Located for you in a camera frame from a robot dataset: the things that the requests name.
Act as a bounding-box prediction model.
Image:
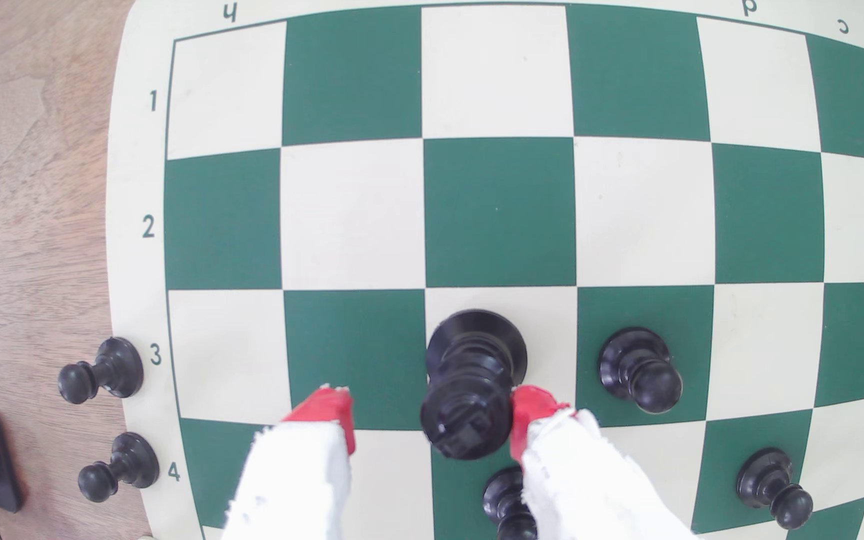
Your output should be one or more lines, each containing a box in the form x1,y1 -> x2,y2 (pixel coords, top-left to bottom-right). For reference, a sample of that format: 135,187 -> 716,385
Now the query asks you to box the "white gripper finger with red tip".
222,384 -> 358,540
510,384 -> 703,540

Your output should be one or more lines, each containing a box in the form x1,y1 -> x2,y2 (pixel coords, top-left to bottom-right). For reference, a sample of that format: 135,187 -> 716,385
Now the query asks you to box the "large black chess piece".
420,309 -> 529,461

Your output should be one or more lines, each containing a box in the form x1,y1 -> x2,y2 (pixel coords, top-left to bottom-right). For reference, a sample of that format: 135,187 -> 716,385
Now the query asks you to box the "black chess pawn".
482,466 -> 538,540
599,327 -> 684,415
57,336 -> 145,405
736,447 -> 814,531
77,432 -> 160,504

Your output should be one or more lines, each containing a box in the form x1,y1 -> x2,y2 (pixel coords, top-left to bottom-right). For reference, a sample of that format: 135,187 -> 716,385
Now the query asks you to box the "green and cream chess mat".
105,0 -> 864,540

